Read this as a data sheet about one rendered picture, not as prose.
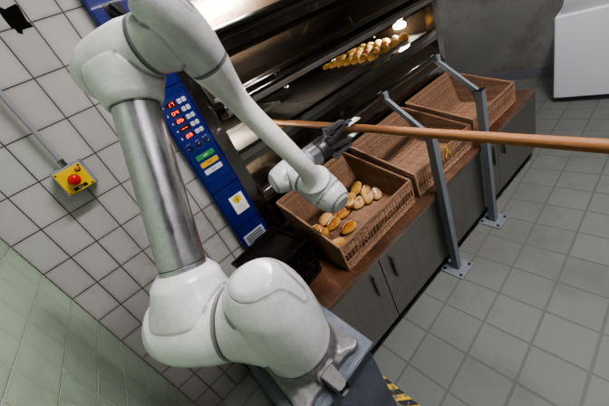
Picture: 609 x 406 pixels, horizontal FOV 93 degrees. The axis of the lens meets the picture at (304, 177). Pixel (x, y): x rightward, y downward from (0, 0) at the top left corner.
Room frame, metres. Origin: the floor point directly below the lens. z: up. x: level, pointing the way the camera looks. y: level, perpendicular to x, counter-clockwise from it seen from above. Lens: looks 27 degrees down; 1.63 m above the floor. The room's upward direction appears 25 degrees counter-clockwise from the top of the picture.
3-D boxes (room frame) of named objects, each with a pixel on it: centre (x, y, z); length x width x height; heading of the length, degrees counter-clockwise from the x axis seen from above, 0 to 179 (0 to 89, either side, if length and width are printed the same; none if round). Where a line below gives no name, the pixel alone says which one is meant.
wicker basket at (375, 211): (1.33, -0.15, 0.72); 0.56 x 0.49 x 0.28; 117
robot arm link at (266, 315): (0.43, 0.17, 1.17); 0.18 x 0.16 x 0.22; 71
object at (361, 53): (2.48, -0.88, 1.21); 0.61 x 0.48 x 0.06; 26
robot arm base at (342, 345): (0.41, 0.15, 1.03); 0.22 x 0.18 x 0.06; 30
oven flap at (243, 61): (1.83, -0.55, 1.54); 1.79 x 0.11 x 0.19; 116
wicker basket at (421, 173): (1.59, -0.68, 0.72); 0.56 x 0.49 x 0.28; 115
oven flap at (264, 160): (1.83, -0.55, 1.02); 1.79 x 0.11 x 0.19; 116
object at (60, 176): (1.12, 0.77, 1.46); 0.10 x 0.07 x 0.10; 116
